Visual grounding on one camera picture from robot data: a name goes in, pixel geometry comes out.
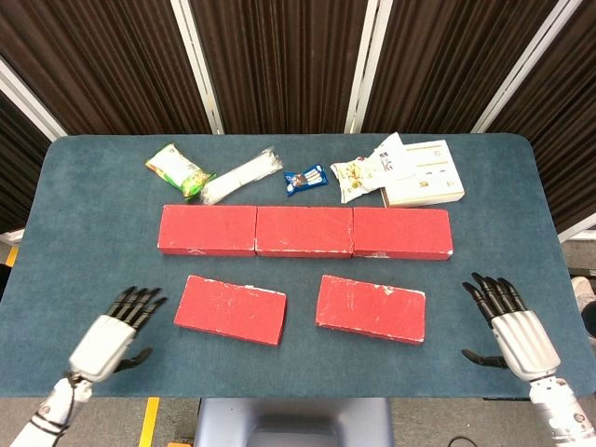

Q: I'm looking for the white snack bag yellow print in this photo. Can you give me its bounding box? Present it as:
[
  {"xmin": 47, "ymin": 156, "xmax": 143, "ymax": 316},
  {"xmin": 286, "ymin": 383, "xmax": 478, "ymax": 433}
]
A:
[{"xmin": 330, "ymin": 156, "xmax": 397, "ymax": 205}]

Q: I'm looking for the brown screen panel white frame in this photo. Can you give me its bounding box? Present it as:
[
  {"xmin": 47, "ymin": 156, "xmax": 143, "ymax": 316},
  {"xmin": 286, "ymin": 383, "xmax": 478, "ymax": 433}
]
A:
[
  {"xmin": 344, "ymin": 0, "xmax": 574, "ymax": 136},
  {"xmin": 0, "ymin": 58, "xmax": 69, "ymax": 246},
  {"xmin": 169, "ymin": 0, "xmax": 392, "ymax": 136},
  {"xmin": 0, "ymin": 0, "xmax": 224, "ymax": 139},
  {"xmin": 469, "ymin": 0, "xmax": 596, "ymax": 243}
]

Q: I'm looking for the grey-blue robot torso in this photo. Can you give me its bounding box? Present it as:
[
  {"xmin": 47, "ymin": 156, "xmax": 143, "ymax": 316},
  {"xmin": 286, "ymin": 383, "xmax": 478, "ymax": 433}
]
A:
[{"xmin": 193, "ymin": 397, "xmax": 395, "ymax": 447}]

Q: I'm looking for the white shoe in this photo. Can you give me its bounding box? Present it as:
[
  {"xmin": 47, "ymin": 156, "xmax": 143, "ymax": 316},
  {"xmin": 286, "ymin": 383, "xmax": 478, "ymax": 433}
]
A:
[{"xmin": 571, "ymin": 276, "xmax": 595, "ymax": 308}]

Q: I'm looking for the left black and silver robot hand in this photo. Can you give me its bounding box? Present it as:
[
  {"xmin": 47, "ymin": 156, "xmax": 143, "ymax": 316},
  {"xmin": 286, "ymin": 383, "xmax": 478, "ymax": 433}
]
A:
[{"xmin": 68, "ymin": 286, "xmax": 169, "ymax": 384}]

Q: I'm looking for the white flat cardboard box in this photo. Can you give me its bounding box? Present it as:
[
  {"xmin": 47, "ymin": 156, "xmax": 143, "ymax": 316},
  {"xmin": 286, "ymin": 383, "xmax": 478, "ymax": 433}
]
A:
[{"xmin": 379, "ymin": 139, "xmax": 466, "ymax": 209}]

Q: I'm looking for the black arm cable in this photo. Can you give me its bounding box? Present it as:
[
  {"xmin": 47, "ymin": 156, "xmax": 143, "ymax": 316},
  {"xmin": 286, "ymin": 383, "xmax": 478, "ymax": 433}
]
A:
[{"xmin": 59, "ymin": 370, "xmax": 80, "ymax": 427}]

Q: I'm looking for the white pouch with red print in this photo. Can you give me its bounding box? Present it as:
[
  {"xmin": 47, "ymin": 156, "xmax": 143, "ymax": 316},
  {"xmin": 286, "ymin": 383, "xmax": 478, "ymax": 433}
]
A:
[{"xmin": 372, "ymin": 131, "xmax": 418, "ymax": 187}]

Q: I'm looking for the blue cookie snack pack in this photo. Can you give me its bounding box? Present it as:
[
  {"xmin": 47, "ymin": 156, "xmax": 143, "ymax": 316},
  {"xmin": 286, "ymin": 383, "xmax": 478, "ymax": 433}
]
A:
[{"xmin": 283, "ymin": 162, "xmax": 331, "ymax": 196}]

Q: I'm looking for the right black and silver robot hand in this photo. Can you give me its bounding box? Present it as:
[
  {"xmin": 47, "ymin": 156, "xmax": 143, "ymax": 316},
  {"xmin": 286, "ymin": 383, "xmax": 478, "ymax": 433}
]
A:
[{"xmin": 460, "ymin": 272, "xmax": 562, "ymax": 381}]

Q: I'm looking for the clear bag of white sticks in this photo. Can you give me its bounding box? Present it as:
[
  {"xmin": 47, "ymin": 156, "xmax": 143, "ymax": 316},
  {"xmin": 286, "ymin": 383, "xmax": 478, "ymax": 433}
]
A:
[{"xmin": 199, "ymin": 146, "xmax": 285, "ymax": 206}]

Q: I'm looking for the red brick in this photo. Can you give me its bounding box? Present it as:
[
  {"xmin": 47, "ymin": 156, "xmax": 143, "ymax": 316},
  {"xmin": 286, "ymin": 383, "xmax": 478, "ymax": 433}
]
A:
[
  {"xmin": 156, "ymin": 204, "xmax": 259, "ymax": 257},
  {"xmin": 315, "ymin": 274, "xmax": 427, "ymax": 345},
  {"xmin": 352, "ymin": 207, "xmax": 454, "ymax": 262},
  {"xmin": 173, "ymin": 274, "xmax": 288, "ymax": 346},
  {"xmin": 254, "ymin": 206, "xmax": 355, "ymax": 260}
]

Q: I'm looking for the green and white snack bag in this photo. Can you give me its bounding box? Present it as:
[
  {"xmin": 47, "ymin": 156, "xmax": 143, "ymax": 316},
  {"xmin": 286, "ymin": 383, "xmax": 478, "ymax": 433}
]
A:
[{"xmin": 144, "ymin": 142, "xmax": 217, "ymax": 201}]

